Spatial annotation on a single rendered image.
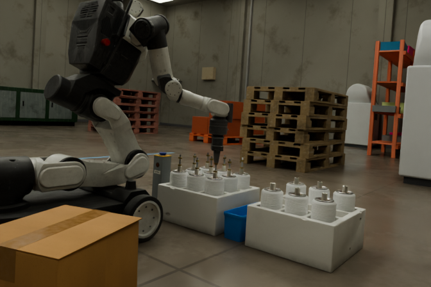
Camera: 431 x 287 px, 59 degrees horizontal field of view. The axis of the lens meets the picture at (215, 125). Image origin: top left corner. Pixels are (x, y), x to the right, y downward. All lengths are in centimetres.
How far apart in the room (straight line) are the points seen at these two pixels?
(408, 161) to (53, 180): 327
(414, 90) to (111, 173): 306
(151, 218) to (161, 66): 67
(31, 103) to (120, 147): 754
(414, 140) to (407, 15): 572
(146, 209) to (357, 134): 728
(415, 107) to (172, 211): 276
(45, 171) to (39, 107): 781
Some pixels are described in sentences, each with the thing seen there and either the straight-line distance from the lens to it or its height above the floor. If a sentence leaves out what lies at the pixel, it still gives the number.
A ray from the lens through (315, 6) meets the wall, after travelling 1029.
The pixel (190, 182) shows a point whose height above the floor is 22.
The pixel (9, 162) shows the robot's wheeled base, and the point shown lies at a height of 34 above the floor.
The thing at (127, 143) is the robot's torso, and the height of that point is 40.
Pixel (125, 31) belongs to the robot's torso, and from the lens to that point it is 174.
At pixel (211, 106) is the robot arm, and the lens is 176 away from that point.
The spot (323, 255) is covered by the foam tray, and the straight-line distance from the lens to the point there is 157.
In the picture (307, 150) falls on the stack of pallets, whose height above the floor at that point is 23.
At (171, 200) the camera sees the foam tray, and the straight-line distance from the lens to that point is 197.
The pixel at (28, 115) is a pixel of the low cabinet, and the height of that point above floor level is 23.
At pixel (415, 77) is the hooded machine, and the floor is 102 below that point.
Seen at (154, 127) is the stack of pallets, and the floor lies 15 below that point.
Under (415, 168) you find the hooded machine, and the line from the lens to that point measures 406.
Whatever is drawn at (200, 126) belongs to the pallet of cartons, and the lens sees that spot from 698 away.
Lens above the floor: 58
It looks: 2 degrees down
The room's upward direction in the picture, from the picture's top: 4 degrees clockwise
